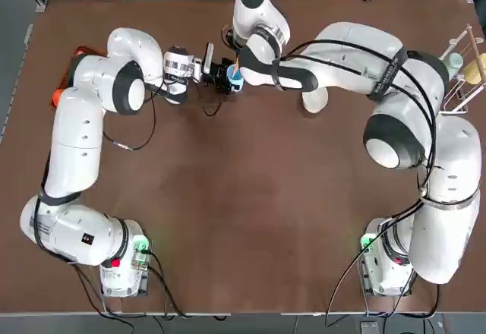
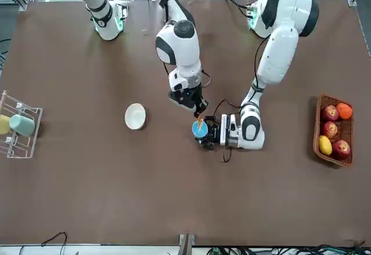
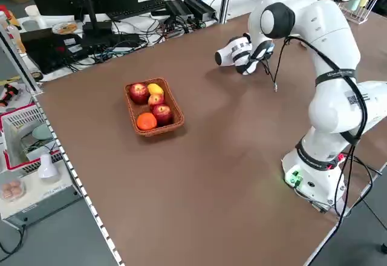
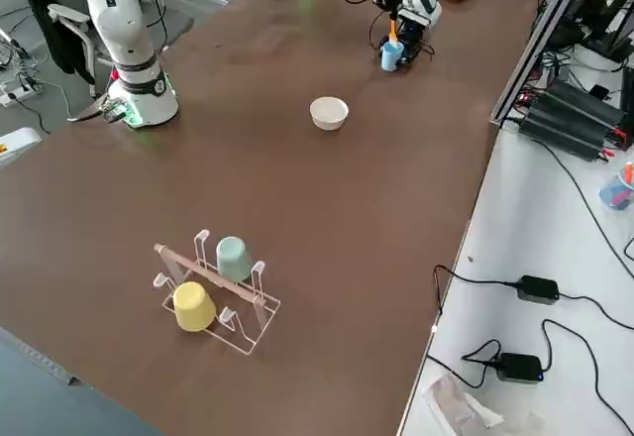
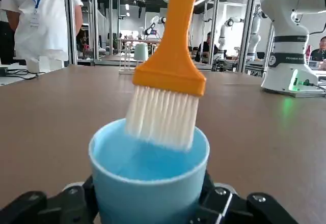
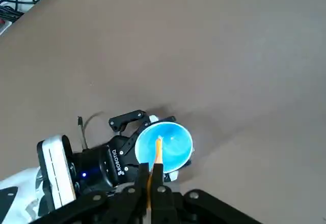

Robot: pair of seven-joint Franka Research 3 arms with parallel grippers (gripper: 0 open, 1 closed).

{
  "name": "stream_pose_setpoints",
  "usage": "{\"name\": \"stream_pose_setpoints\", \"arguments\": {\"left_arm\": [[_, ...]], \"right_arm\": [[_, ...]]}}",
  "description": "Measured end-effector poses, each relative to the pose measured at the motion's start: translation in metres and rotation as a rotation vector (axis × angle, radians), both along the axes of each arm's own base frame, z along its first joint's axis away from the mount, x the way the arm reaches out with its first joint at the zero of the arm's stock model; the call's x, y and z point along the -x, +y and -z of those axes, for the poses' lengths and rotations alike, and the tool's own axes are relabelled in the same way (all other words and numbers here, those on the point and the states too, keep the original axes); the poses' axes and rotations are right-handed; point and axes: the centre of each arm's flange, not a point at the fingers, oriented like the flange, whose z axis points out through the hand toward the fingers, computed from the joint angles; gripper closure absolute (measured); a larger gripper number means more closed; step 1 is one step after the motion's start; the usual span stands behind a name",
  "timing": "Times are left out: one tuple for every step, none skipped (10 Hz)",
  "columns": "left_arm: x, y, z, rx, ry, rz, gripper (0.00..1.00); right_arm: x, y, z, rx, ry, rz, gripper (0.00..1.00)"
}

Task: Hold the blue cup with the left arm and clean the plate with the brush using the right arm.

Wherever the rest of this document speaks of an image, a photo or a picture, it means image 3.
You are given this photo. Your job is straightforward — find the yellow lemon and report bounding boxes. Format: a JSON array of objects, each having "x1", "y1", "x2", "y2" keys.
[{"x1": 147, "y1": 83, "x2": 164, "y2": 96}]

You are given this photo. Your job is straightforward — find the black power supply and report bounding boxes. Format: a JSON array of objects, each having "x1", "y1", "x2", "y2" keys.
[
  {"x1": 184, "y1": 0, "x2": 217, "y2": 21},
  {"x1": 164, "y1": 0, "x2": 194, "y2": 21}
]

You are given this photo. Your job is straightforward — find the clear egg container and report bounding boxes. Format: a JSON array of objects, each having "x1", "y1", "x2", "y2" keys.
[{"x1": 0, "y1": 180, "x2": 27, "y2": 202}]

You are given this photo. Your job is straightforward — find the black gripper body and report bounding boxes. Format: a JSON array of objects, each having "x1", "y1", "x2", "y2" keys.
[{"x1": 250, "y1": 44, "x2": 273, "y2": 66}]

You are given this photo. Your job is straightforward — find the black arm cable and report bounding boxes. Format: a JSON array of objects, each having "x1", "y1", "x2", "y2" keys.
[{"x1": 265, "y1": 34, "x2": 368, "y2": 218}]

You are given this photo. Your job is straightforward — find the grey metal cabinet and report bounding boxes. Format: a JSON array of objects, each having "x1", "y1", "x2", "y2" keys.
[{"x1": 0, "y1": 169, "x2": 85, "y2": 227}]

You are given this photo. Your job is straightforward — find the white wire cup rack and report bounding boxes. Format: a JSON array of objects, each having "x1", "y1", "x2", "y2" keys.
[{"x1": 338, "y1": 0, "x2": 382, "y2": 25}]

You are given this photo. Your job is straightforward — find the aluminium table edge rail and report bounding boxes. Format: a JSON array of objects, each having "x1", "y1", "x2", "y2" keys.
[{"x1": 0, "y1": 25, "x2": 125, "y2": 266}]

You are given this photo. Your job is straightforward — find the pale green bowl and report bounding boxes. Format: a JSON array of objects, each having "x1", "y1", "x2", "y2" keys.
[{"x1": 31, "y1": 126, "x2": 51, "y2": 141}]

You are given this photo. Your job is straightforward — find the black base cable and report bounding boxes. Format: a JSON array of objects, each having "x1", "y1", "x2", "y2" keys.
[{"x1": 344, "y1": 154, "x2": 387, "y2": 248}]

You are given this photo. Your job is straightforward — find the black electronics box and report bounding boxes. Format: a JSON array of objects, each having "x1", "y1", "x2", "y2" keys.
[{"x1": 20, "y1": 27, "x2": 95, "y2": 75}]

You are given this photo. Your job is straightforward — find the brown wicker basket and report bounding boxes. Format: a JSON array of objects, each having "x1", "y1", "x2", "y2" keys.
[{"x1": 124, "y1": 77, "x2": 185, "y2": 137}]

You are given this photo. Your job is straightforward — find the black keyboard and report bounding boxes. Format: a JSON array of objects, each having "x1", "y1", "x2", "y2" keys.
[{"x1": 107, "y1": 0, "x2": 169, "y2": 19}]

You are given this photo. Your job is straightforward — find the red white plastic crate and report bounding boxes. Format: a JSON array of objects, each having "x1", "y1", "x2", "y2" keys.
[{"x1": 0, "y1": 102, "x2": 66, "y2": 176}]

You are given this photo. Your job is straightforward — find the plate of cookies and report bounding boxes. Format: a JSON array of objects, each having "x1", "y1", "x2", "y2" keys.
[{"x1": 51, "y1": 21, "x2": 79, "y2": 34}]

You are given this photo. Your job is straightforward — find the red apple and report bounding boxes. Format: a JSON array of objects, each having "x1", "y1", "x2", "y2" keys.
[
  {"x1": 129, "y1": 83, "x2": 151, "y2": 104},
  {"x1": 148, "y1": 93, "x2": 166, "y2": 107},
  {"x1": 152, "y1": 104, "x2": 174, "y2": 127}
]

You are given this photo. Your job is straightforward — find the orange fruit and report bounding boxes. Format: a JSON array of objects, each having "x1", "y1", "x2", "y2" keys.
[{"x1": 136, "y1": 112, "x2": 158, "y2": 131}]

